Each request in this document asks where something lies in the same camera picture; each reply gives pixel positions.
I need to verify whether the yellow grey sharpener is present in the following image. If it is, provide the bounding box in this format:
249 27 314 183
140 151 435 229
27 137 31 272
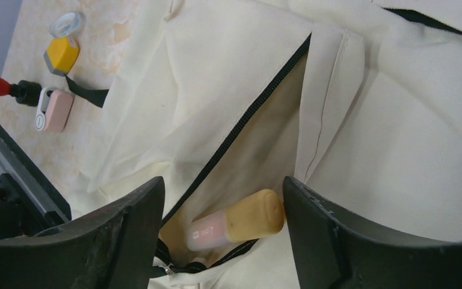
43 36 80 76

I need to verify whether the pink white correction tape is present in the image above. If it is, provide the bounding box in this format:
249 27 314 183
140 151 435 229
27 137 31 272
34 87 74 132

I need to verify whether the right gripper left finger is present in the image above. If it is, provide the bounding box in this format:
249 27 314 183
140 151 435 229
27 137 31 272
0 176 165 288

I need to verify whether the red black stamp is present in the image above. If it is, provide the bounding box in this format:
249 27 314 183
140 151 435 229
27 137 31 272
0 77 42 107

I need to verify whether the cream canvas backpack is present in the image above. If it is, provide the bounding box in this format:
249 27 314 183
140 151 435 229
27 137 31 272
68 1 462 288

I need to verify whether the pink orange highlighter pen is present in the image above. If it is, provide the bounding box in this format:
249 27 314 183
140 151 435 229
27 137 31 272
186 189 285 252

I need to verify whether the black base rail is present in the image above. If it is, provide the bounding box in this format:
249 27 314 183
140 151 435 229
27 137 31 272
0 124 72 239

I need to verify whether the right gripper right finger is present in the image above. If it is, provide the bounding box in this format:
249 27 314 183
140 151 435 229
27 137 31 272
283 177 462 288

